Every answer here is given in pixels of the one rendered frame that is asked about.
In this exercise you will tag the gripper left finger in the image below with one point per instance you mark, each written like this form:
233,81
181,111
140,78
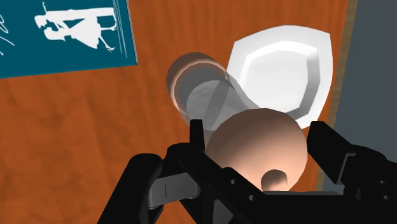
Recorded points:
186,173

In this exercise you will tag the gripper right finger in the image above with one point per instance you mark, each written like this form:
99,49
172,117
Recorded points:
350,164

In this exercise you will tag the pink and clear glass jar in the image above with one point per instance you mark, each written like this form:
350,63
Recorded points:
257,145

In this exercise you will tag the white plate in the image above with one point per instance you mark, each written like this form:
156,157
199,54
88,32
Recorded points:
279,77

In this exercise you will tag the teal book with white figure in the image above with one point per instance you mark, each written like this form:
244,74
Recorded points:
62,34

